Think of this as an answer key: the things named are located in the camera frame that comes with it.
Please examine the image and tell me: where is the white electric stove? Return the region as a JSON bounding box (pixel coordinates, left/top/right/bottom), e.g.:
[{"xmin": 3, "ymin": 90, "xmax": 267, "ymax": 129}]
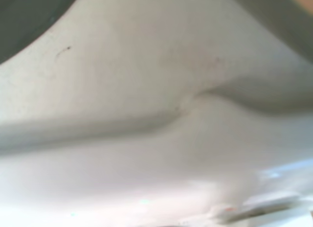
[{"xmin": 0, "ymin": 0, "xmax": 313, "ymax": 227}]

